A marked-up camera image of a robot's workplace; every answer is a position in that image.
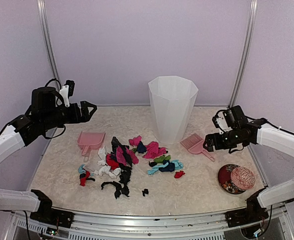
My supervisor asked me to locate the magenta paper scrap top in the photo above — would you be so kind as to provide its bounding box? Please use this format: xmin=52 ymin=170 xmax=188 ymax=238
xmin=128 ymin=135 xmax=142 ymax=147

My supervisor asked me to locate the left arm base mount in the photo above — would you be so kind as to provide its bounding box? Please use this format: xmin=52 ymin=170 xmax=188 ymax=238
xmin=30 ymin=189 xmax=74 ymax=229

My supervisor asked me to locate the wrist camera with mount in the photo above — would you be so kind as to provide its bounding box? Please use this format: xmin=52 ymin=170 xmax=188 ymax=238
xmin=59 ymin=80 xmax=75 ymax=108
xmin=212 ymin=109 xmax=231 ymax=135

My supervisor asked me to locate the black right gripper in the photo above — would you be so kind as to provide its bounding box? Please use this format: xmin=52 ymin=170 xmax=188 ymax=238
xmin=203 ymin=127 xmax=242 ymax=152

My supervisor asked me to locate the small red paper scrap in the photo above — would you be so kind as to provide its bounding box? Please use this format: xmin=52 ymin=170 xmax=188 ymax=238
xmin=174 ymin=170 xmax=185 ymax=179

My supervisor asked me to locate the green paper scrap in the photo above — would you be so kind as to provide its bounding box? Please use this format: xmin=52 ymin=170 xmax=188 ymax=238
xmin=154 ymin=155 xmax=171 ymax=164

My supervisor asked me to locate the translucent white waste bin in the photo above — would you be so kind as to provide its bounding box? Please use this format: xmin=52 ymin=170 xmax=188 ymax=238
xmin=148 ymin=75 xmax=199 ymax=145

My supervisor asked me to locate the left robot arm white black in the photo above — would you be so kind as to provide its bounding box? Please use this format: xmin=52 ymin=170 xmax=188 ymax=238
xmin=0 ymin=80 xmax=97 ymax=223

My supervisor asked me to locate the pink plastic hand brush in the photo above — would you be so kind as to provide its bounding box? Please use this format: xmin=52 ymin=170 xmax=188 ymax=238
xmin=180 ymin=133 xmax=215 ymax=162

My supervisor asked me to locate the black paper scrap strip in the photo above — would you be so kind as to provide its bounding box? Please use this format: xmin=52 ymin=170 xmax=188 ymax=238
xmin=101 ymin=181 xmax=130 ymax=199

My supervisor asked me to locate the pink plastic dustpan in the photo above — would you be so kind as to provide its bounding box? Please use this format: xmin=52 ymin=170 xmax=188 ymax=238
xmin=77 ymin=131 xmax=105 ymax=163

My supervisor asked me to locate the front aluminium rail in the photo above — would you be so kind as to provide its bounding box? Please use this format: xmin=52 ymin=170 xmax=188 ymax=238
xmin=4 ymin=204 xmax=294 ymax=240

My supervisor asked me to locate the right aluminium frame post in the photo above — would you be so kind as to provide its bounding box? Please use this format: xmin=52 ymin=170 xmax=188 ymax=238
xmin=228 ymin=0 xmax=259 ymax=107

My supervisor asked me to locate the white paper scrap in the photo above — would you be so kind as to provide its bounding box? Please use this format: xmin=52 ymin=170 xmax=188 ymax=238
xmin=94 ymin=146 xmax=121 ymax=179

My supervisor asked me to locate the red paper scrap centre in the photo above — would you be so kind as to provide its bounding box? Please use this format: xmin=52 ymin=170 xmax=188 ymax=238
xmin=106 ymin=154 xmax=119 ymax=170

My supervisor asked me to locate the navy paper scrap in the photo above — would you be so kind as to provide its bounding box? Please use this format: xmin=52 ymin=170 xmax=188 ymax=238
xmin=136 ymin=141 xmax=147 ymax=154

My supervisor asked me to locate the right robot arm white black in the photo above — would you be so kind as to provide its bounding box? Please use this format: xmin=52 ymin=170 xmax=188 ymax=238
xmin=203 ymin=105 xmax=294 ymax=226

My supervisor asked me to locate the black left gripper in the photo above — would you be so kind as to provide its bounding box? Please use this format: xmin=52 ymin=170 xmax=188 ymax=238
xmin=41 ymin=100 xmax=96 ymax=131

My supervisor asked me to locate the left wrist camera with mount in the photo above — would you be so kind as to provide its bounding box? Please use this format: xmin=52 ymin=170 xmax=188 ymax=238
xmin=59 ymin=80 xmax=75 ymax=108

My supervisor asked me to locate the pink patterned small bowl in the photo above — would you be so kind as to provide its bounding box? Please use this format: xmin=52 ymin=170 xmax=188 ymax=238
xmin=231 ymin=166 xmax=256 ymax=191

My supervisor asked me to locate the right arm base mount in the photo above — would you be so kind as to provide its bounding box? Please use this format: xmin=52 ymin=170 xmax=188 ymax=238
xmin=225 ymin=196 xmax=269 ymax=228

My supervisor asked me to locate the dark red patterned round dish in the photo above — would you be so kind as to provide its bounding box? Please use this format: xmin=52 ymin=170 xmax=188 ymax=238
xmin=218 ymin=164 xmax=245 ymax=195

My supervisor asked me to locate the small black paper scrap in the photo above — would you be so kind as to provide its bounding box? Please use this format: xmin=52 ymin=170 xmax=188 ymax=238
xmin=142 ymin=188 xmax=149 ymax=197

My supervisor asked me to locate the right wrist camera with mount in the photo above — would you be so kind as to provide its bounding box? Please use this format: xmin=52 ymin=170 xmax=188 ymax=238
xmin=212 ymin=109 xmax=231 ymax=135

